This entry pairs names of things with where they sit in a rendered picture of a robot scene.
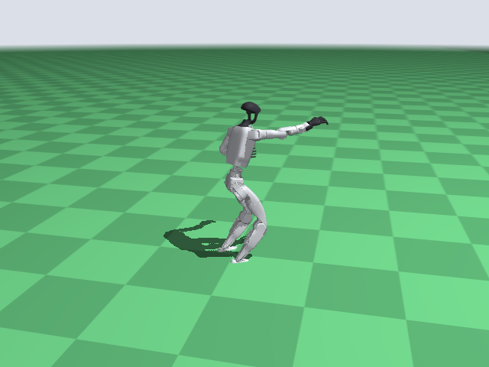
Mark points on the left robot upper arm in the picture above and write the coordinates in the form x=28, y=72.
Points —
x=224, y=145

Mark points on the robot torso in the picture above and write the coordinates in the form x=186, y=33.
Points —
x=238, y=153

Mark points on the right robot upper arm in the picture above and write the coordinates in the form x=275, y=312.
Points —
x=257, y=134

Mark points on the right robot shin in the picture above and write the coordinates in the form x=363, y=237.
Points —
x=252, y=239

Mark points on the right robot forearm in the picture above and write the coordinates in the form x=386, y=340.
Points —
x=292, y=130

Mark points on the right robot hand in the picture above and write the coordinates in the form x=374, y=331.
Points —
x=315, y=121

